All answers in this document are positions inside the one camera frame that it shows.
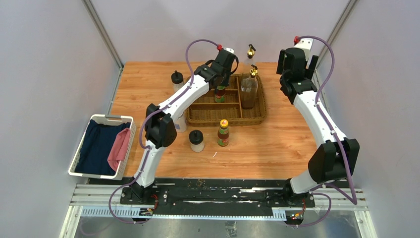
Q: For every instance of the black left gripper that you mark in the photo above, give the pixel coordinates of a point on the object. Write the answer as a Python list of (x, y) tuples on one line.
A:
[(225, 83)]

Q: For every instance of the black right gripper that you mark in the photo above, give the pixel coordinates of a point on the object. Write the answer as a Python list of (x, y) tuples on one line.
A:
[(310, 72)]

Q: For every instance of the sauce bottle yellow cap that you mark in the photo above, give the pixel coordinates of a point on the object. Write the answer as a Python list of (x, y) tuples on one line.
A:
[(223, 133), (219, 94)]

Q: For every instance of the oil bottle with brown residue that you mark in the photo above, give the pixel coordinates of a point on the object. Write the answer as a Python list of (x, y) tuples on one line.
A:
[(249, 87)]

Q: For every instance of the clear oil bottle gold spout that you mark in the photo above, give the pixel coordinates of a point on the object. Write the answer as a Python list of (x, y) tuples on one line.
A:
[(249, 60)]

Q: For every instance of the silver-lid shaker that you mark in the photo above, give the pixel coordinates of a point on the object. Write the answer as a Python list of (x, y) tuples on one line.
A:
[(180, 124)]

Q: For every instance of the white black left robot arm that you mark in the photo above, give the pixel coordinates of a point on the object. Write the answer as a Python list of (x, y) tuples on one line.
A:
[(159, 126)]

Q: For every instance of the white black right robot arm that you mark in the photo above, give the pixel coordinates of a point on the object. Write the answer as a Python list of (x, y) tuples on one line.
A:
[(336, 154)]

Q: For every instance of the black-lid spice jar rear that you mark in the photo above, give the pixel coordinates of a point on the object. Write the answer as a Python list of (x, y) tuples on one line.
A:
[(177, 80)]

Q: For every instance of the black-lid spice jar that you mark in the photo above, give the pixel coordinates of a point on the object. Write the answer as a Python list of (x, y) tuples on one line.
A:
[(177, 80), (196, 139)]

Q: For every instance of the wicker divided tray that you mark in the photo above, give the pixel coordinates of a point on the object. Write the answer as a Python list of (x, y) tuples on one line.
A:
[(205, 112)]

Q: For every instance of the black-lid spice jar front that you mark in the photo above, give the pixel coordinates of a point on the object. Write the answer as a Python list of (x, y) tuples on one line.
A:
[(196, 139)]

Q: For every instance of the white laundry basket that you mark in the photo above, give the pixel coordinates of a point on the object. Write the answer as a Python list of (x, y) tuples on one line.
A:
[(107, 120)]

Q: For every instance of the pink cloth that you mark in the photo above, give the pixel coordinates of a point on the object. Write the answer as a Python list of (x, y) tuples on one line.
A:
[(119, 149)]

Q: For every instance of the navy blue cloth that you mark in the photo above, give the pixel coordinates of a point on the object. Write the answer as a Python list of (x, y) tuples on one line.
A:
[(96, 148)]

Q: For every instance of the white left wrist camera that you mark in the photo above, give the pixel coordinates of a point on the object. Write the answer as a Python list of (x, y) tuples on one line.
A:
[(220, 47)]

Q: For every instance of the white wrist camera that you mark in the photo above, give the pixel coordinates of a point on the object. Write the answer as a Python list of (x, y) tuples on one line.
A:
[(220, 47), (304, 44)]

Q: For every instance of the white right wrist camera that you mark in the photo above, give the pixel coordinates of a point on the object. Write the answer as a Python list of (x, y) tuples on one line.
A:
[(304, 44)]

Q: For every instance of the aluminium frame post right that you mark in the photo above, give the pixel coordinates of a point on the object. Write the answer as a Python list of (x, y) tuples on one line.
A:
[(337, 28)]

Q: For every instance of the aluminium frame post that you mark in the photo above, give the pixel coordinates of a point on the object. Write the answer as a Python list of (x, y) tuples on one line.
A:
[(337, 28), (102, 32)]

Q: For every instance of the aluminium frame post left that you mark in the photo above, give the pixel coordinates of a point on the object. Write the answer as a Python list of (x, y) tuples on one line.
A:
[(102, 32)]

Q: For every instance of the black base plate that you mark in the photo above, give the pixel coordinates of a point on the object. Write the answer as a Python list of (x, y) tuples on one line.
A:
[(214, 198)]

